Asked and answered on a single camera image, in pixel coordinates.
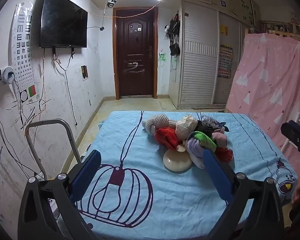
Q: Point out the white charger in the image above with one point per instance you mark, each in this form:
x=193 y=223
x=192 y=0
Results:
x=8 y=75

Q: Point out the blue white patterned cloth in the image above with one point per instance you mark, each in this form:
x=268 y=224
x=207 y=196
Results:
x=210 y=121

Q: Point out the white louvered wardrobe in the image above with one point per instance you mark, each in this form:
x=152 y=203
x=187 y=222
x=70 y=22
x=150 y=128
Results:
x=197 y=75

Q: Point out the black bundle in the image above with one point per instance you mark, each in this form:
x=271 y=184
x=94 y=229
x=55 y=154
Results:
x=206 y=129

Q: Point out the pink cloth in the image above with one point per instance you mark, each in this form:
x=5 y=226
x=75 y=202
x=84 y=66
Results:
x=220 y=138

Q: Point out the light blue printed sheet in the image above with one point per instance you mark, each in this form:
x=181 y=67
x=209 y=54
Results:
x=140 y=180

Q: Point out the small red cloth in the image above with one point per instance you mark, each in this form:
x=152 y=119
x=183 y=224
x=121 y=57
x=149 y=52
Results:
x=225 y=153

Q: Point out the cream seashell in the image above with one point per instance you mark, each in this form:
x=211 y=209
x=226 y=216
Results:
x=181 y=149

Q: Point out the green cloth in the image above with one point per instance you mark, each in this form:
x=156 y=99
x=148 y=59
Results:
x=202 y=137

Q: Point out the small wall picture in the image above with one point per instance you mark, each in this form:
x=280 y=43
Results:
x=84 y=72

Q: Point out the lavender cloth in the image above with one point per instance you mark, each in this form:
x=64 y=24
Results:
x=193 y=150

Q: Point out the beige round dish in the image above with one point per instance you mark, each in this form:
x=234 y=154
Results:
x=176 y=161

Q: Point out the pink printed curtain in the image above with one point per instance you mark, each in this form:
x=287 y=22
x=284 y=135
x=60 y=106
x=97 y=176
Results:
x=265 y=80

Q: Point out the colourful chart poster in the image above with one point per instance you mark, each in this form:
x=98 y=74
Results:
x=225 y=61

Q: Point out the black wall television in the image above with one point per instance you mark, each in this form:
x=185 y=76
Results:
x=62 y=22

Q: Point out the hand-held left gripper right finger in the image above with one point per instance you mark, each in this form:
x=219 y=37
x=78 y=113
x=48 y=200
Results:
x=218 y=177

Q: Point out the black power adapter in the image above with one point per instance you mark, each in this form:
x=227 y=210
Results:
x=102 y=28

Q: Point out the black hanging bag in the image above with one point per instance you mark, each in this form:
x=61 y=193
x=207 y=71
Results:
x=175 y=49

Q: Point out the yellow sticker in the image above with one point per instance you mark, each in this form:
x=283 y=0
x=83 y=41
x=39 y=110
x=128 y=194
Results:
x=223 y=30

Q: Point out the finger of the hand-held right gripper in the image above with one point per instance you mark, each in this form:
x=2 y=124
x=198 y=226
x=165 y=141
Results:
x=293 y=130

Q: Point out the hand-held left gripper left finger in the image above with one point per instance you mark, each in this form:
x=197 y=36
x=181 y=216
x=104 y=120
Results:
x=86 y=172

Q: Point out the eye chart poster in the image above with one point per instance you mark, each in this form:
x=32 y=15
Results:
x=23 y=55

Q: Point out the white security camera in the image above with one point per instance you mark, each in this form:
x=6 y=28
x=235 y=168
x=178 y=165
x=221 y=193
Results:
x=111 y=2

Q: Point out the grey metal stool frame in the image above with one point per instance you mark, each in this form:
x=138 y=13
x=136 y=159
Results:
x=50 y=122

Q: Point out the crumpled white paper ball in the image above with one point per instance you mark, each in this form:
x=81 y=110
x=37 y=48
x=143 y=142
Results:
x=186 y=127

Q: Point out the dark brown door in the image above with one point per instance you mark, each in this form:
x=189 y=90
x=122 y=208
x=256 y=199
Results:
x=135 y=55

